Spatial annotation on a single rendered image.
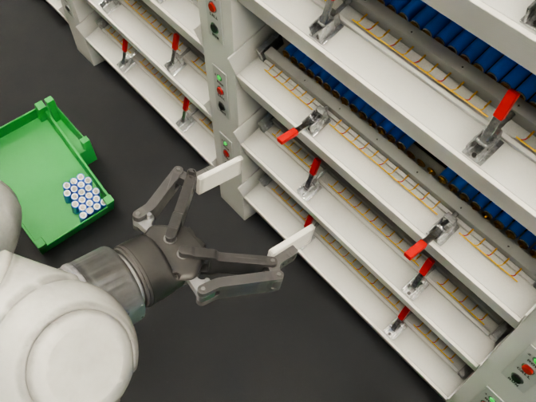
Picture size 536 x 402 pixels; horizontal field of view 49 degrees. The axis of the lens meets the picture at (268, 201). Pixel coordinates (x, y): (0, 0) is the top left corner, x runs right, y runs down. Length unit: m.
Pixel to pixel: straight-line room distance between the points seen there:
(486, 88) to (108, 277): 0.48
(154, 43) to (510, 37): 0.96
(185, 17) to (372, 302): 0.67
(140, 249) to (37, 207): 0.91
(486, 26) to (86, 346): 0.46
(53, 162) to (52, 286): 1.14
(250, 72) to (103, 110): 0.75
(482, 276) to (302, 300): 0.57
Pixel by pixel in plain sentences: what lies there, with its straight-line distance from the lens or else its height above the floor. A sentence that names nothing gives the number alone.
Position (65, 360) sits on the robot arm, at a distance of 0.40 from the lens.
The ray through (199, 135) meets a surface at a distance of 1.47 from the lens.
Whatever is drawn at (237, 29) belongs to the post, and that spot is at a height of 0.59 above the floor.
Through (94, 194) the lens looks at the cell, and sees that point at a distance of 1.46.
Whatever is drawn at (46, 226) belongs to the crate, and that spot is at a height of 0.02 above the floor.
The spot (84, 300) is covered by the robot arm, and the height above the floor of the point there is 0.88.
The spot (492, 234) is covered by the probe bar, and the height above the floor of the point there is 0.53.
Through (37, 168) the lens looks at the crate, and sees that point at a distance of 1.55.
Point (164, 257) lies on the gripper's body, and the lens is 0.64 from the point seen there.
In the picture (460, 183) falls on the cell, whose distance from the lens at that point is 0.90.
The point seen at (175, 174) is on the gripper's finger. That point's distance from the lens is 0.74.
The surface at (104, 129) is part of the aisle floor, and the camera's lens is 1.69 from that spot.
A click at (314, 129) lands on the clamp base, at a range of 0.97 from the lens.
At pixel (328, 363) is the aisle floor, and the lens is 1.31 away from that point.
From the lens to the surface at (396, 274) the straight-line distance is 1.07.
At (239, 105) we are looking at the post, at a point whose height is 0.41.
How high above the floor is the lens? 1.24
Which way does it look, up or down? 57 degrees down
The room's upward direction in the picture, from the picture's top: straight up
